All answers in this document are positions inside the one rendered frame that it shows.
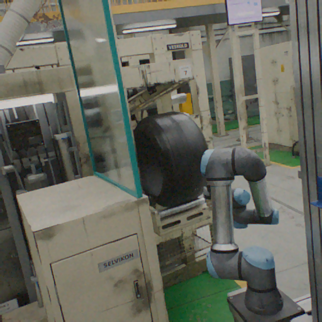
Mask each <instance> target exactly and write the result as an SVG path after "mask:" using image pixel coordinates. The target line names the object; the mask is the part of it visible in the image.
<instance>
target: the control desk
mask: <svg viewBox="0 0 322 322"><path fill-rule="evenodd" d="M142 196H143V197H139V198H137V197H135V196H134V195H132V194H130V193H127V192H126V191H124V190H122V189H120V188H119V187H116V186H114V185H112V184H110V183H108V182H107V181H106V180H104V179H102V178H100V177H98V176H97V175H93V176H88V177H84V178H80V179H76V180H72V181H71V182H66V183H63V184H58V185H56V186H50V187H46V188H43V189H38V190H35V191H30V192H25V193H22V194H18V195H17V196H16V197H17V200H18V204H19V210H20V213H21V217H22V220H23V225H24V228H25V233H26V237H27V241H28V246H29V248H30V253H31V258H32V261H33V263H34V266H35V271H36V276H37V279H38V284H39V287H40V292H41V295H42V299H43V304H44V308H45V312H46V316H47V320H48V322H169V317H168V313H167V305H166V302H165V294H164V289H163V287H164V285H163V280H162V277H161V272H160V266H159V261H158V253H157V246H156V242H155V235H154V230H153V223H152V215H151V212H150V205H149V200H148V196H146V195H144V194H142Z"/></svg>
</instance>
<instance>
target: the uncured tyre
mask: <svg viewBox="0 0 322 322"><path fill-rule="evenodd" d="M133 134H134V138H135V145H136V152H137V157H138V163H139V168H140V175H141V179H142V186H143V191H144V192H145V193H146V194H147V196H148V197H149V198H150V199H151V201H153V202H154V203H156V204H158V205H159V206H161V207H172V206H176V205H178V204H182V203H186V202H188V201H192V200H194V199H196V198H198V197H199V196H200V195H202V194H203V193H204V187H205V188H206V185H207V184H208V183H207V181H206V177H203V175H202V172H201V160H202V157H203V153H204V152H205V151H206V150H209V149H208V144H207V142H206V139H205V137H204V135H203V133H202V131H201V129H200V127H199V126H198V125H197V123H196V122H194V121H193V120H192V119H190V117H188V116H187V115H185V114H184V113H182V112H180V111H169V112H166V113H163V114H156V115H153V116H147V117H146V118H143V119H141V120H140V121H139V122H138V124H137V126H136V127H135V130H134V132H133ZM185 152H187V153H185ZM180 153H183V154H180ZM178 154H180V155H178ZM198 187H199V190H197V191H194V189H195V188H198Z"/></svg>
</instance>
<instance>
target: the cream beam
mask: <svg viewBox="0 0 322 322"><path fill-rule="evenodd" d="M181 65H190V66H191V76H192V77H185V78H181V77H180V69H179V66H181ZM122 71H123V77H124V82H125V89H126V91H127V90H133V89H140V88H144V87H152V86H162V85H167V84H174V83H179V82H182V81H188V80H193V79H194V70H193V64H192V59H191V58H187V59H182V60H171V61H166V62H157V63H151V64H141V65H132V66H126V67H122Z"/></svg>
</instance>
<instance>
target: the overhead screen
mask: <svg viewBox="0 0 322 322"><path fill-rule="evenodd" d="M225 11H226V23H227V26H232V25H242V24H249V23H253V22H260V21H263V17H262V2H261V0H225Z"/></svg>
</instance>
